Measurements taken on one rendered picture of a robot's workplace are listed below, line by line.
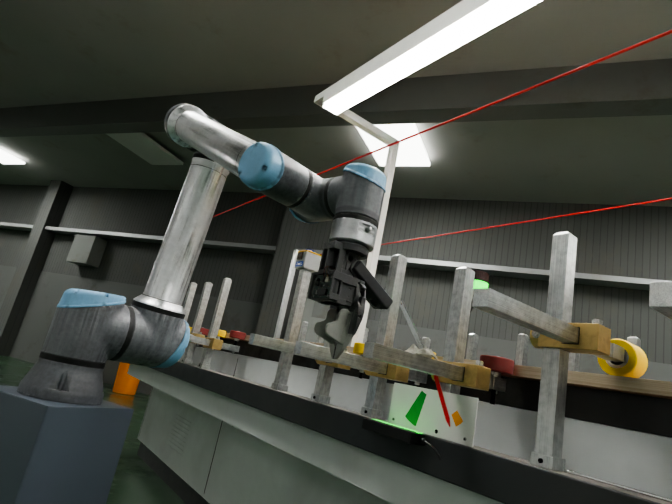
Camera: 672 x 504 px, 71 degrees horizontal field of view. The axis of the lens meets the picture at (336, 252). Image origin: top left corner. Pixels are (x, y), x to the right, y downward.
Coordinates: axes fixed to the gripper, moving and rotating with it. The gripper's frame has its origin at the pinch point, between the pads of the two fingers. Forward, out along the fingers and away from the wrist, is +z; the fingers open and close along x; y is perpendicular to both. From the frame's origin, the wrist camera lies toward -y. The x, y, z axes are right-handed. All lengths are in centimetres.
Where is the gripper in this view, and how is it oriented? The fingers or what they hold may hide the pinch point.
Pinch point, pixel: (338, 352)
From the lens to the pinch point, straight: 89.2
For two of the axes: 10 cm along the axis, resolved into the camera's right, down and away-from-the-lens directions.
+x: 5.9, -0.9, -8.0
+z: -2.0, 9.5, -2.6
